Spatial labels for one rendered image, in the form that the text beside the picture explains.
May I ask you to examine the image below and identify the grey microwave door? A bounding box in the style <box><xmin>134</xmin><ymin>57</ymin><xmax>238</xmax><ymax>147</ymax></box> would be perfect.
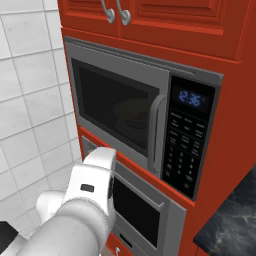
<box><xmin>64</xmin><ymin>41</ymin><xmax>172</xmax><ymax>175</ymax></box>

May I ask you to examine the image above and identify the grey black microwave oven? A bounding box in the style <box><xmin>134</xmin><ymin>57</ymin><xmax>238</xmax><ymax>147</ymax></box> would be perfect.
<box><xmin>63</xmin><ymin>36</ymin><xmax>225</xmax><ymax>202</ymax></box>

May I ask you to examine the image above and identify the grey oven door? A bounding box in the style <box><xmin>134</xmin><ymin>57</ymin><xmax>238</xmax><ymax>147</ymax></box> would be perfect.
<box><xmin>109</xmin><ymin>162</ymin><xmax>187</xmax><ymax>256</ymax></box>

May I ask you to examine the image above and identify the red cupboard door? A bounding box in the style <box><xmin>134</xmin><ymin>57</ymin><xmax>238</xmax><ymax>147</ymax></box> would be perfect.
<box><xmin>117</xmin><ymin>0</ymin><xmax>255</xmax><ymax>62</ymax></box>
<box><xmin>57</xmin><ymin>0</ymin><xmax>121</xmax><ymax>38</ymax></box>

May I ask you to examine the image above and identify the red tall cabinet housing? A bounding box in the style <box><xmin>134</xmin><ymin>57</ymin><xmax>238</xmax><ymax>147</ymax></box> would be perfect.
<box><xmin>57</xmin><ymin>0</ymin><xmax>256</xmax><ymax>256</ymax></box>

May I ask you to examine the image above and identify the grey built-in oven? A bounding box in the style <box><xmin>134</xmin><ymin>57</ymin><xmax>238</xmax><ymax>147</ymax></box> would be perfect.
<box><xmin>80</xmin><ymin>134</ymin><xmax>187</xmax><ymax>256</ymax></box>

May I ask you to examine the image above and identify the red drawer front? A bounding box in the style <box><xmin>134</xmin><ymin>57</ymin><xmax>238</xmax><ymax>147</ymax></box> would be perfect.
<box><xmin>104</xmin><ymin>232</ymin><xmax>135</xmax><ymax>256</ymax></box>

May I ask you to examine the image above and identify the grey microwave door handle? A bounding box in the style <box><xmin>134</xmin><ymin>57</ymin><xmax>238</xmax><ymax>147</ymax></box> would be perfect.
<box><xmin>147</xmin><ymin>94</ymin><xmax>167</xmax><ymax>177</ymax></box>

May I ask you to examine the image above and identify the grey oven door handle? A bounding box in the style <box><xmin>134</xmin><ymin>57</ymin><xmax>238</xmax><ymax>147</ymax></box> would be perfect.
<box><xmin>113</xmin><ymin>169</ymin><xmax>167</xmax><ymax>210</ymax></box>

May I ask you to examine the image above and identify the silver curved cupboard handle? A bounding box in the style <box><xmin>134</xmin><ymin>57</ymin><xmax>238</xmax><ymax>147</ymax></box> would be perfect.
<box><xmin>100</xmin><ymin>0</ymin><xmax>116</xmax><ymax>24</ymax></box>
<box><xmin>115</xmin><ymin>0</ymin><xmax>132</xmax><ymax>27</ymax></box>

